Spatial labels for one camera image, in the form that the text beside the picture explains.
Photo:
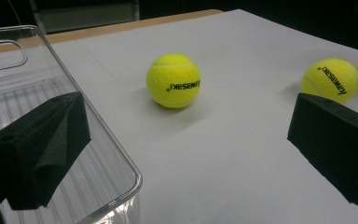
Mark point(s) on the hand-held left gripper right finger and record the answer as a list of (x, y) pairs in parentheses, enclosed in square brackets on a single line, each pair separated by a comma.
[(338, 146)]

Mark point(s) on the yellow tennis ball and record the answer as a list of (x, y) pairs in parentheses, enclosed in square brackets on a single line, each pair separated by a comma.
[(174, 74), (326, 77)]

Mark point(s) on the white foam board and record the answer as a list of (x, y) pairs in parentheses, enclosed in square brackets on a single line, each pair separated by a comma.
[(223, 155)]

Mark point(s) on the clear plastic tray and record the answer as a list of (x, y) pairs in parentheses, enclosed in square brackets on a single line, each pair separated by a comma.
[(112, 174)]

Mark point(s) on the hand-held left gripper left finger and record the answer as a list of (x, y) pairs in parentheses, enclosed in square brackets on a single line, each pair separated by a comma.
[(40, 146)]

